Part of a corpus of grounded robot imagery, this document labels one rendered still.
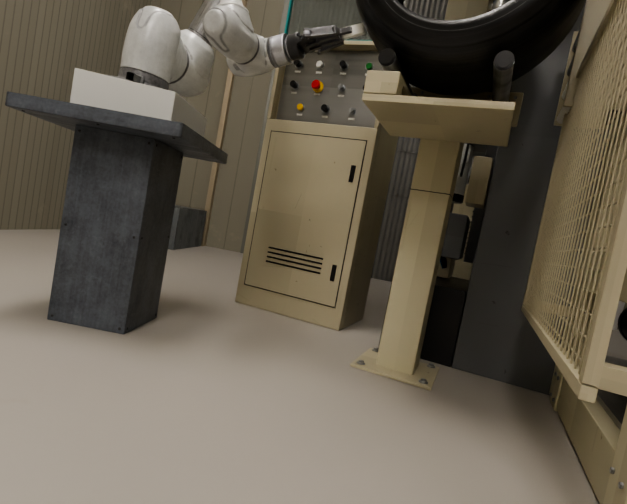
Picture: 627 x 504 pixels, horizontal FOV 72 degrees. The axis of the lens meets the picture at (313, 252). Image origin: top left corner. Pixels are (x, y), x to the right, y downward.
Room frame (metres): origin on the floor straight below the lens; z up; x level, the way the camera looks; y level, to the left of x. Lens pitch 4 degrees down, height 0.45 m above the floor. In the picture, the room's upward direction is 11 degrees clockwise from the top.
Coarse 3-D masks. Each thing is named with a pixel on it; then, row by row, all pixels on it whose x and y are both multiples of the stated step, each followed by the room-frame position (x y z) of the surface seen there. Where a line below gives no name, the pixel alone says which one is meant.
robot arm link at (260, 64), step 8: (264, 40) 1.36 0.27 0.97; (264, 48) 1.35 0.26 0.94; (256, 56) 1.33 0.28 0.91; (264, 56) 1.35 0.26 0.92; (232, 64) 1.39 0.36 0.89; (240, 64) 1.35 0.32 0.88; (248, 64) 1.34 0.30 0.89; (256, 64) 1.35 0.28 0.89; (264, 64) 1.36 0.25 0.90; (272, 64) 1.37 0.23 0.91; (232, 72) 1.42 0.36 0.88; (240, 72) 1.40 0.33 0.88; (248, 72) 1.39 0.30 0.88; (256, 72) 1.40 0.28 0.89; (264, 72) 1.41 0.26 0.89
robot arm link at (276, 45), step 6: (276, 36) 1.35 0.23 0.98; (282, 36) 1.34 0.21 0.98; (270, 42) 1.34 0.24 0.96; (276, 42) 1.33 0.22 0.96; (282, 42) 1.33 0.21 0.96; (270, 48) 1.34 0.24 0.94; (276, 48) 1.34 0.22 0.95; (282, 48) 1.33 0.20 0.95; (270, 54) 1.35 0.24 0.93; (276, 54) 1.34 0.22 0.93; (282, 54) 1.34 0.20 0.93; (288, 54) 1.35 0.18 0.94; (276, 60) 1.36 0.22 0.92; (282, 60) 1.35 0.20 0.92; (288, 60) 1.36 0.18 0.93; (276, 66) 1.38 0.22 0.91
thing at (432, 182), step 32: (448, 0) 1.45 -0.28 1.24; (480, 0) 1.42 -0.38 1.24; (416, 160) 1.46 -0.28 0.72; (448, 160) 1.41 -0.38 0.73; (416, 192) 1.44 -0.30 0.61; (448, 192) 1.41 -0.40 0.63; (416, 224) 1.44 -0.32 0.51; (416, 256) 1.43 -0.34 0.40; (416, 288) 1.42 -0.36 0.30; (384, 320) 1.46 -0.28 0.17; (416, 320) 1.41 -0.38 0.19; (384, 352) 1.44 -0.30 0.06; (416, 352) 1.41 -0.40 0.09
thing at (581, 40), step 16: (592, 0) 1.24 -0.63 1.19; (608, 0) 1.23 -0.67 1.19; (592, 16) 1.24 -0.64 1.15; (576, 32) 1.42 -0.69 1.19; (592, 32) 1.23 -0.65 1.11; (576, 48) 1.24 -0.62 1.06; (608, 48) 1.22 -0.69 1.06; (576, 64) 1.24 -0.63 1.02; (576, 80) 1.24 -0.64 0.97; (624, 80) 1.20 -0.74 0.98; (560, 96) 1.42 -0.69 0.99; (624, 96) 1.19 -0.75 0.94; (560, 112) 1.34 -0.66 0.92
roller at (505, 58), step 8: (496, 56) 1.03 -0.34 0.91; (504, 56) 1.03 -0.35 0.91; (512, 56) 1.02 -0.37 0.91; (496, 64) 1.03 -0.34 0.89; (504, 64) 1.03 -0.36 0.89; (512, 64) 1.02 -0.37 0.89; (496, 72) 1.06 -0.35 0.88; (504, 72) 1.04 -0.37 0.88; (512, 72) 1.08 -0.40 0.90; (496, 80) 1.10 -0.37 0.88; (504, 80) 1.09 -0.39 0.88; (496, 88) 1.15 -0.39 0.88; (504, 88) 1.14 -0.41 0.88; (496, 96) 1.21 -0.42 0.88; (504, 96) 1.20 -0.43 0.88
